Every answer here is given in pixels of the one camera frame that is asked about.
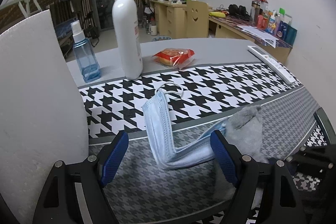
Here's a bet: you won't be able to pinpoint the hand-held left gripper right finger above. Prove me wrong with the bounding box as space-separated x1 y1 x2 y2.
210 130 307 224

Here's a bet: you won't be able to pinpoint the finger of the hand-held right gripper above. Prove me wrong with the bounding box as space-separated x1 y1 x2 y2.
285 144 336 170
314 108 336 146

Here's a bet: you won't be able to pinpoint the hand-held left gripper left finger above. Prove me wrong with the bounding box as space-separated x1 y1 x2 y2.
33 131 130 224

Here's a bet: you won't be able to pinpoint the grey sock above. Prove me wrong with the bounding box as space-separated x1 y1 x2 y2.
224 105 271 164

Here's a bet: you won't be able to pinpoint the blue face mask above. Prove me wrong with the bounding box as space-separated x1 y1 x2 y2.
142 81 229 171

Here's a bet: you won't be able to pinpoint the white foam box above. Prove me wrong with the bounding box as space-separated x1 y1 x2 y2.
0 9 90 224

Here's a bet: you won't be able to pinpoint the houndstooth tablecloth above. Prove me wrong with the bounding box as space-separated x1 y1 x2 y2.
64 38 336 224

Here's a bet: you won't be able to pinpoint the white remote control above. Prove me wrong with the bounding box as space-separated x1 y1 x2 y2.
247 46 299 85

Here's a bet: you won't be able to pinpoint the blue spray bottle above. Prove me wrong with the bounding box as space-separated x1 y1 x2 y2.
70 21 101 83

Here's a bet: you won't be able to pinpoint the group of toiletry bottles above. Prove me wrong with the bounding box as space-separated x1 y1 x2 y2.
251 0 299 45

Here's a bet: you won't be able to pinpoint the white paper sheets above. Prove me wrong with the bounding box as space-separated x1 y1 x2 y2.
238 25 278 48

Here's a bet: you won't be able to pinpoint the red snack packet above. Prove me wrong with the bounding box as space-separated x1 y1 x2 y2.
152 48 196 69

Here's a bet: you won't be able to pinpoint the white red pump bottle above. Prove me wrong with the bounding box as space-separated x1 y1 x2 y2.
102 0 144 81

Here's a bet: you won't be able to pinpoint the black folding chair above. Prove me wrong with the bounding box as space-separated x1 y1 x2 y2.
82 11 102 46

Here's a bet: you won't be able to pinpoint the blue plaid mattress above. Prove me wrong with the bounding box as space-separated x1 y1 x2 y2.
54 21 76 41

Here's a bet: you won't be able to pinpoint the white metal bunk bed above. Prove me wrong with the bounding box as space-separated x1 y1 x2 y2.
45 0 79 58
0 0 61 30

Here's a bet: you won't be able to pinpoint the wooden smiley face chair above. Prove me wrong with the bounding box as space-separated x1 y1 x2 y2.
182 0 209 38

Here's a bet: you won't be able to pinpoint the black headphones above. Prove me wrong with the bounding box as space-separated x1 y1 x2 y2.
228 4 251 20

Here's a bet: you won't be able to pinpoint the light wooden desk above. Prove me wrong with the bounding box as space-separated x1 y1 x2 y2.
150 0 213 37

